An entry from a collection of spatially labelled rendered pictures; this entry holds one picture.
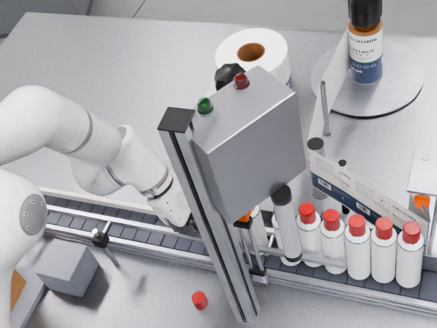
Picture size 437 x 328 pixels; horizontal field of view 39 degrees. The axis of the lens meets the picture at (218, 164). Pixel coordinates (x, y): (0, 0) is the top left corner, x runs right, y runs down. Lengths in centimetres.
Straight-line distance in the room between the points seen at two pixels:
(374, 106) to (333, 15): 177
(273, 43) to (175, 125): 86
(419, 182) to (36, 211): 71
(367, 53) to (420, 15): 173
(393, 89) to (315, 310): 65
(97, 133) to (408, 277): 70
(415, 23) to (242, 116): 250
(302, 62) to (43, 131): 105
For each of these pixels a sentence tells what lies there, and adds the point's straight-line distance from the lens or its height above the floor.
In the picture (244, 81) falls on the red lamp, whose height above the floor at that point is 149.
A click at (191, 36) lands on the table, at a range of 213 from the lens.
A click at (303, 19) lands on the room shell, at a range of 344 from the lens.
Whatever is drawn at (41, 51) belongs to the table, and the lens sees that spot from 233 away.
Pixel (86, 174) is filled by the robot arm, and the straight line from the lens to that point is 122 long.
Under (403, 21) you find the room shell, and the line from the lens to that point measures 337.
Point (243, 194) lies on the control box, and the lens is 100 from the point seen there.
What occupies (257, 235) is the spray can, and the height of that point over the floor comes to 97.
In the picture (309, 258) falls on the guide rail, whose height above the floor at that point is 96.
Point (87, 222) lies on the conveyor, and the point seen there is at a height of 88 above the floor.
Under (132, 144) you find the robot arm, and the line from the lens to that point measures 127.
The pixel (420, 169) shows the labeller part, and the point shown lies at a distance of 125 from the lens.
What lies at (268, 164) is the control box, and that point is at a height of 137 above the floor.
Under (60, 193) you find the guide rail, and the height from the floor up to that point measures 91.
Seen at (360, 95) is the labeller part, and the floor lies 89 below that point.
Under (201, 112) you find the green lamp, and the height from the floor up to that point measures 148.
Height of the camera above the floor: 213
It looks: 50 degrees down
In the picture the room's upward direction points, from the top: 18 degrees counter-clockwise
